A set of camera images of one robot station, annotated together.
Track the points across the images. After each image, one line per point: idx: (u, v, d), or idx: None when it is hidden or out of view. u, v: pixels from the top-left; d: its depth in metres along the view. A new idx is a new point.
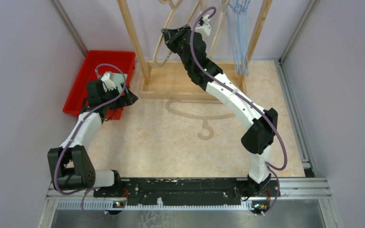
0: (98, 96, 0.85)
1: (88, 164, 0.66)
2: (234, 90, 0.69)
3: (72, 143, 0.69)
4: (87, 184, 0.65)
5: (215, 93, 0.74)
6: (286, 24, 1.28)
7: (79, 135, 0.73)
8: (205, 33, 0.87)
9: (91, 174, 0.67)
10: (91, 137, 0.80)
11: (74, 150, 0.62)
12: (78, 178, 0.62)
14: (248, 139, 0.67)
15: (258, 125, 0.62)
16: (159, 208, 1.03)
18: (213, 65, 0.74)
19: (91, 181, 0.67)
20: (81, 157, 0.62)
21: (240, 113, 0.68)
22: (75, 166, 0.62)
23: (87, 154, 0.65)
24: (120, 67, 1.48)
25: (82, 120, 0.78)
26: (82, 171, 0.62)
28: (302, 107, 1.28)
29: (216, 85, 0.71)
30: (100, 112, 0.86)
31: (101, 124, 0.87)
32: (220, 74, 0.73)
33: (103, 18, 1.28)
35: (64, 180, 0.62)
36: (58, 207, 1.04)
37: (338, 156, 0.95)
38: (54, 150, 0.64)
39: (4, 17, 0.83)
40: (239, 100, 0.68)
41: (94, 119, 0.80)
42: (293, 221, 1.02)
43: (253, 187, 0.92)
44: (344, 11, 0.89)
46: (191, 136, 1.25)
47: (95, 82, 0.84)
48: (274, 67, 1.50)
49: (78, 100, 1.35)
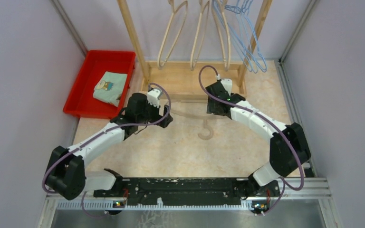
0: (134, 113, 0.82)
1: (79, 178, 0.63)
2: (254, 110, 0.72)
3: (77, 151, 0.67)
4: (68, 195, 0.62)
5: (239, 118, 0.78)
6: (286, 25, 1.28)
7: (89, 145, 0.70)
8: (229, 88, 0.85)
9: (77, 187, 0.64)
10: (104, 149, 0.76)
11: (74, 160, 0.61)
12: (63, 185, 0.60)
14: (276, 160, 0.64)
15: (280, 139, 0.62)
16: (159, 208, 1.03)
18: (235, 97, 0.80)
19: (72, 194, 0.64)
20: (75, 170, 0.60)
21: (262, 130, 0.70)
22: (67, 175, 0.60)
23: (83, 170, 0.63)
24: (120, 67, 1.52)
25: (104, 131, 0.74)
26: (69, 183, 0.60)
28: (302, 107, 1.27)
29: (238, 108, 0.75)
30: (127, 130, 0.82)
31: (121, 141, 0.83)
32: (242, 101, 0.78)
33: (104, 18, 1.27)
35: (53, 179, 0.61)
36: (57, 207, 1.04)
37: (338, 156, 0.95)
38: (61, 149, 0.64)
39: (4, 17, 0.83)
40: (260, 119, 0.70)
41: (116, 135, 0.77)
42: (293, 221, 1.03)
43: (252, 185, 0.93)
44: (344, 11, 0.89)
46: (191, 136, 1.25)
47: (138, 99, 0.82)
48: (274, 66, 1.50)
49: (78, 100, 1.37)
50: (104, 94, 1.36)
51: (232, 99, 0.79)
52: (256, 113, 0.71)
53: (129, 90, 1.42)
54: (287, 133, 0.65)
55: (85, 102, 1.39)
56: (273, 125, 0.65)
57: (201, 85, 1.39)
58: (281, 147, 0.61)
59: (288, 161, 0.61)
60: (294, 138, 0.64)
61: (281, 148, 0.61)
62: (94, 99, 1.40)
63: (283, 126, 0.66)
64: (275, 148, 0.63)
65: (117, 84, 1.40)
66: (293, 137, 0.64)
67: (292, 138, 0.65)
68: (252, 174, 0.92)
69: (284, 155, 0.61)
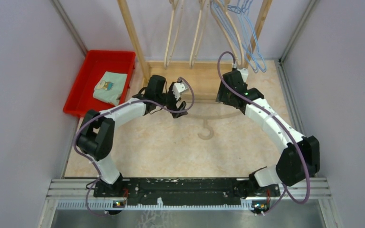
0: (154, 92, 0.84)
1: (109, 139, 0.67)
2: (272, 112, 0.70)
3: (108, 115, 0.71)
4: (98, 155, 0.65)
5: (253, 116, 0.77)
6: (286, 24, 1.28)
7: (118, 111, 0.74)
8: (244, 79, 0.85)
9: (106, 147, 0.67)
10: (127, 119, 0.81)
11: (105, 121, 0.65)
12: (94, 144, 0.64)
14: (285, 169, 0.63)
15: (293, 151, 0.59)
16: (159, 208, 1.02)
18: (254, 91, 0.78)
19: (103, 155, 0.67)
20: (107, 130, 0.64)
21: (275, 136, 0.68)
22: (99, 134, 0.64)
23: (113, 131, 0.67)
24: (120, 68, 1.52)
25: (129, 103, 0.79)
26: (100, 141, 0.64)
28: (302, 106, 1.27)
29: (254, 107, 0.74)
30: (148, 106, 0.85)
31: (140, 115, 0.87)
32: (260, 99, 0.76)
33: (104, 18, 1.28)
35: (84, 140, 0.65)
36: (58, 207, 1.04)
37: (338, 156, 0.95)
38: (92, 112, 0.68)
39: (4, 17, 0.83)
40: (275, 124, 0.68)
41: (139, 108, 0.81)
42: (293, 221, 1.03)
43: (252, 183, 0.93)
44: (344, 10, 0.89)
46: (191, 136, 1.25)
47: (158, 79, 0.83)
48: (274, 66, 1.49)
49: (78, 100, 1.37)
50: (104, 94, 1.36)
51: (250, 94, 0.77)
52: (273, 117, 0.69)
53: (129, 90, 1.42)
54: (301, 144, 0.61)
55: (85, 102, 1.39)
56: (290, 134, 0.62)
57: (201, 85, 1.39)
58: (293, 159, 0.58)
59: (296, 173, 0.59)
60: (307, 150, 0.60)
61: (292, 160, 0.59)
62: (94, 99, 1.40)
63: (299, 137, 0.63)
64: (287, 157, 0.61)
65: (117, 84, 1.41)
66: (306, 150, 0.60)
67: (305, 151, 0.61)
68: (253, 173, 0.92)
69: (294, 166, 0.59)
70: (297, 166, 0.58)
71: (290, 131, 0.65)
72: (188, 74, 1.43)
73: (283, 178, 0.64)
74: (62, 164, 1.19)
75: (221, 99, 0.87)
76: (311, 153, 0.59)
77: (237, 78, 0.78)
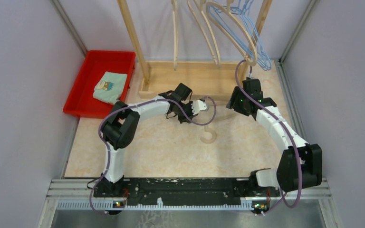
0: (179, 98, 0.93)
1: (131, 130, 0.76)
2: (279, 118, 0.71)
3: (134, 108, 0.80)
4: (120, 143, 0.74)
5: (262, 121, 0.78)
6: (287, 24, 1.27)
7: (143, 107, 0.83)
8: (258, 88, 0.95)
9: (128, 138, 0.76)
10: (149, 115, 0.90)
11: (131, 114, 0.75)
12: (118, 133, 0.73)
14: (283, 173, 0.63)
15: (292, 154, 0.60)
16: (159, 208, 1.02)
18: (267, 99, 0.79)
19: (124, 144, 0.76)
20: (132, 121, 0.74)
21: (279, 139, 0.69)
22: (124, 124, 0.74)
23: (136, 124, 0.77)
24: (119, 67, 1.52)
25: (155, 100, 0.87)
26: (125, 131, 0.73)
28: (302, 107, 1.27)
29: (264, 111, 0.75)
30: (171, 106, 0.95)
31: (164, 113, 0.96)
32: (272, 106, 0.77)
33: (104, 18, 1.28)
35: (109, 128, 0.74)
36: (58, 207, 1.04)
37: (338, 156, 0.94)
38: (121, 104, 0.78)
39: (4, 16, 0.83)
40: (281, 128, 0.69)
41: (163, 106, 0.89)
42: (293, 221, 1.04)
43: (251, 179, 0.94)
44: (344, 11, 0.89)
46: (191, 136, 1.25)
47: (187, 87, 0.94)
48: (274, 66, 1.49)
49: (78, 100, 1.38)
50: (104, 94, 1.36)
51: (264, 101, 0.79)
52: (280, 122, 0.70)
53: (129, 90, 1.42)
54: (304, 152, 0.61)
55: (85, 102, 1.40)
56: (292, 138, 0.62)
57: (201, 85, 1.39)
58: (291, 162, 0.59)
59: (293, 178, 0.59)
60: (309, 157, 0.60)
61: (290, 163, 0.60)
62: (94, 99, 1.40)
63: (302, 142, 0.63)
64: (285, 161, 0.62)
65: (117, 84, 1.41)
66: (309, 158, 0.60)
67: (308, 159, 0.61)
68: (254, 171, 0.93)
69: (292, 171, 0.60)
70: (294, 169, 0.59)
71: (293, 137, 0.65)
72: (188, 74, 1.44)
73: (282, 183, 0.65)
74: (62, 164, 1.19)
75: (234, 106, 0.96)
76: (312, 159, 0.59)
77: (255, 87, 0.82)
